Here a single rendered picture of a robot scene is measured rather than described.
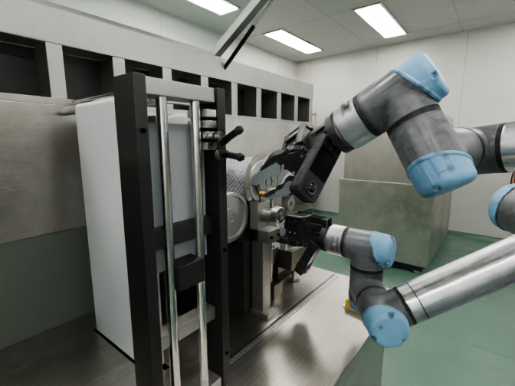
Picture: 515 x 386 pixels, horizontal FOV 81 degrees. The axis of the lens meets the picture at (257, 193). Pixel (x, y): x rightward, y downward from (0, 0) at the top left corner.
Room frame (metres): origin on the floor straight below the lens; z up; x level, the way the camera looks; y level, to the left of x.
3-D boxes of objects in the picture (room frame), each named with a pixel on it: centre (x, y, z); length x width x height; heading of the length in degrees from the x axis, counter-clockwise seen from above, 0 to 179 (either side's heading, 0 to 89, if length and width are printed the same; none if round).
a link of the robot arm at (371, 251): (0.68, -0.26, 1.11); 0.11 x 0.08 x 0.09; 52
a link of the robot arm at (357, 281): (0.67, -0.26, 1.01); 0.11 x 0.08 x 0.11; 174
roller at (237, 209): (0.79, 0.16, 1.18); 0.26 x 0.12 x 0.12; 52
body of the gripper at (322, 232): (0.78, -0.14, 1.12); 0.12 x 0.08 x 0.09; 52
